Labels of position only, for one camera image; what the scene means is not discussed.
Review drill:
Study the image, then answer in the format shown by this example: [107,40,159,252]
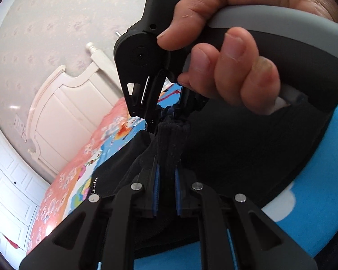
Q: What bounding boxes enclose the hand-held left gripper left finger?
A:
[19,157,161,270]

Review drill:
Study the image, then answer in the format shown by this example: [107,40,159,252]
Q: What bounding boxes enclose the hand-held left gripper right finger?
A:
[173,162,319,270]

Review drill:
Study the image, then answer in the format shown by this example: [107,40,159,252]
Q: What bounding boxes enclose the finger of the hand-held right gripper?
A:
[172,86,210,117]
[123,69,175,134]

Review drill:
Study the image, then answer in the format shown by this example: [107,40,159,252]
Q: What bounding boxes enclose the black pants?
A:
[94,101,334,251]

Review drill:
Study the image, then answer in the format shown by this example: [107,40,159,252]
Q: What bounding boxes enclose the person's right hand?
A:
[157,0,331,116]

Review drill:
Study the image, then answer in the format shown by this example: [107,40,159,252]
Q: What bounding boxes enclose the pink floral blanket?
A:
[27,97,130,255]

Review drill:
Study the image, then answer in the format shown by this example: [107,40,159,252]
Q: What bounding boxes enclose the white wooden headboard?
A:
[27,42,130,179]

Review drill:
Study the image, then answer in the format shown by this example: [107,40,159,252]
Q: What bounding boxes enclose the blue cartoon bed sheet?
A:
[70,79,338,270]

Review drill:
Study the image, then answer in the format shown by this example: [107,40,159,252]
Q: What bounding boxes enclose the white wardrobe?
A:
[0,117,50,259]

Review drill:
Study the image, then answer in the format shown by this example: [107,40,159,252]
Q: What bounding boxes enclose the red paper decoration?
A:
[4,235,20,249]

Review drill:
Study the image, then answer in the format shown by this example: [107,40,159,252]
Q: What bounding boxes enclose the wall switch panel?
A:
[13,115,27,142]

